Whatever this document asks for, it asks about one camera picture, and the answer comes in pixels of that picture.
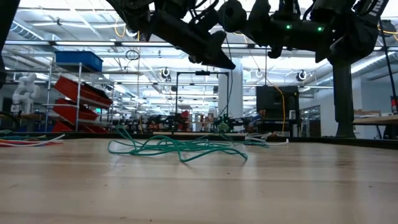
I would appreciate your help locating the long ceiling light strip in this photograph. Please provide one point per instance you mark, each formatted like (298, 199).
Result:
(84, 43)

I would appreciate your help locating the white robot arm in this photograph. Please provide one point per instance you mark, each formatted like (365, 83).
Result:
(26, 90)

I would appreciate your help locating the thin black pole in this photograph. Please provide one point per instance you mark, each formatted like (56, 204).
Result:
(388, 62)

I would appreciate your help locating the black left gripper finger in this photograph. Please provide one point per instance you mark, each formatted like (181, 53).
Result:
(220, 57)

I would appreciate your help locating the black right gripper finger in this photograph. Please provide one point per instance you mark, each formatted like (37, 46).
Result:
(259, 25)

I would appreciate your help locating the red fire extinguisher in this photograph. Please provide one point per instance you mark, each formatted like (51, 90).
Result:
(394, 107)

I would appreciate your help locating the red slanted shelf bin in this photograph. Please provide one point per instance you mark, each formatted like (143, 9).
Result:
(68, 112)
(71, 88)
(60, 127)

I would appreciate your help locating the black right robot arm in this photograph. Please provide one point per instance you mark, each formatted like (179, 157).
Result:
(357, 31)

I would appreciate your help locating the metal shelving rack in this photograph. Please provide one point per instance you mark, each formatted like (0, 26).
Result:
(78, 93)

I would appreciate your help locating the wooden top work desk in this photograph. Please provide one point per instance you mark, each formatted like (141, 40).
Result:
(376, 119)

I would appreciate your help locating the black camera gantry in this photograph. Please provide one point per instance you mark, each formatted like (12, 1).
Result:
(202, 73)

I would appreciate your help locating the blue plastic bin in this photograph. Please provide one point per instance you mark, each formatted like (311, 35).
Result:
(77, 60)

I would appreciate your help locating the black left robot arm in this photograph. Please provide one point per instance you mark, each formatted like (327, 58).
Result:
(6, 18)

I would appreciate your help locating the white building column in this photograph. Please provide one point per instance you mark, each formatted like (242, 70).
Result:
(234, 93)

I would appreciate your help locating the black background robot arm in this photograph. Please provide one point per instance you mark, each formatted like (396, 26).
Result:
(183, 119)
(233, 122)

